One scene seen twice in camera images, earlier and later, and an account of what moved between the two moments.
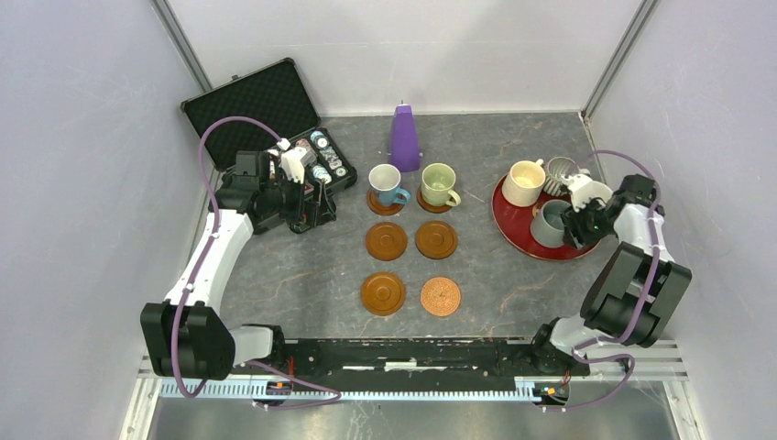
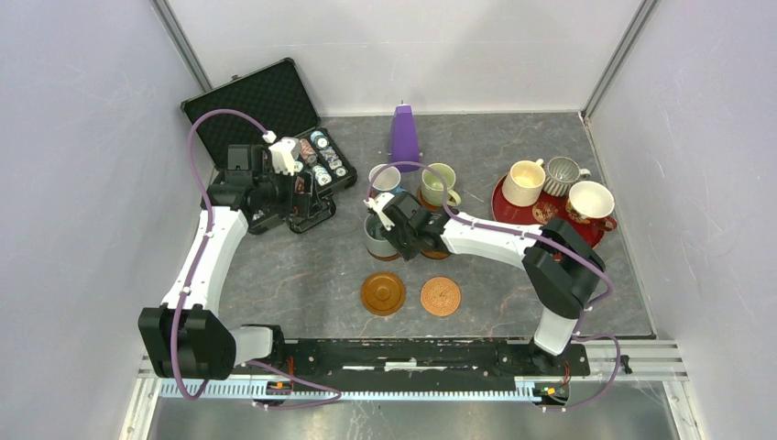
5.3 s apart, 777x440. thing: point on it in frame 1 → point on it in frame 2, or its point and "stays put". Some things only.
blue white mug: (385, 179) stays put
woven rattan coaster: (440, 296) stays put
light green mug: (437, 182) stays put
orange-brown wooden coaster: (382, 293) stays put
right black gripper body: (588, 225) → (402, 240)
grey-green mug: (547, 227) → (377, 241)
